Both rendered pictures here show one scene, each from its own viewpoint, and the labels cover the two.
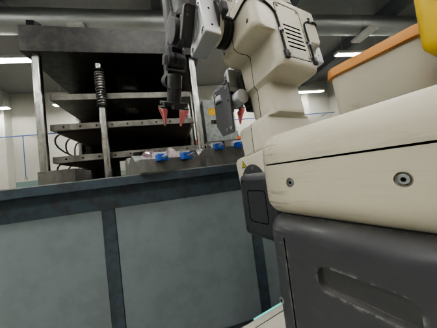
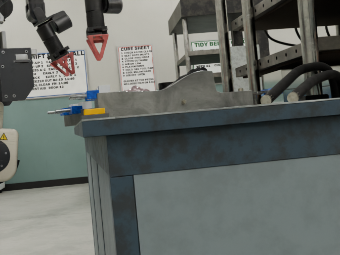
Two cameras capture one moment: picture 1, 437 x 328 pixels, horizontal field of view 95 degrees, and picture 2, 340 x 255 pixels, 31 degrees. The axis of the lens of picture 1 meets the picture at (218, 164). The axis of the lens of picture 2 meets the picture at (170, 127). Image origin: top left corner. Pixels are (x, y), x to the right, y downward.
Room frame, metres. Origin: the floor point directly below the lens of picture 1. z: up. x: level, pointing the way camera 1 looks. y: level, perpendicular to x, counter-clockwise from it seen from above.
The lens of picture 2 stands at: (1.38, -2.08, 0.78)
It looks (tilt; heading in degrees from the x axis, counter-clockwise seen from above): 0 degrees down; 94
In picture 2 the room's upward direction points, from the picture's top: 5 degrees counter-clockwise
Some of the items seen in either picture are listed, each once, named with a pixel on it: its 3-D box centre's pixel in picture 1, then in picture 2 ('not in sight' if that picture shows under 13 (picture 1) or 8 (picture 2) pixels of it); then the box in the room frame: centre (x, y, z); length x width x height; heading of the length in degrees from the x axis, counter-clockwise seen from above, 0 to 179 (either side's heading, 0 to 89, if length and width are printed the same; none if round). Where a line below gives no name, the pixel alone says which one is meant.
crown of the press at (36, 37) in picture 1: (129, 84); not in sight; (1.94, 0.78, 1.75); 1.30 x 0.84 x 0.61; 104
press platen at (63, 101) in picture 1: (132, 109); not in sight; (2.00, 0.80, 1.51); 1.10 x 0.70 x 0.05; 104
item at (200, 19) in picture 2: not in sight; (220, 96); (1.44, 4.97, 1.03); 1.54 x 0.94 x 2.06; 100
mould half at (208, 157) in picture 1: (218, 156); (170, 96); (1.23, -0.01, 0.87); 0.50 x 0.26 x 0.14; 14
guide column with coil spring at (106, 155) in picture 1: (105, 144); (251, 47); (1.57, 0.87, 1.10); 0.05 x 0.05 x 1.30
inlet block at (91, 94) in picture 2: (240, 144); (89, 95); (0.98, -0.12, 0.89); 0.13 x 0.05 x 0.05; 14
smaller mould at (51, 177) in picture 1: (67, 177); not in sight; (1.02, 0.77, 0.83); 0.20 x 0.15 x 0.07; 14
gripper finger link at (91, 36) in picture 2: (237, 115); (98, 44); (1.02, -0.13, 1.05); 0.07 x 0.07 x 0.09; 14
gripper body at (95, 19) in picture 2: not in sight; (95, 23); (1.02, -0.11, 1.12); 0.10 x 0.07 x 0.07; 104
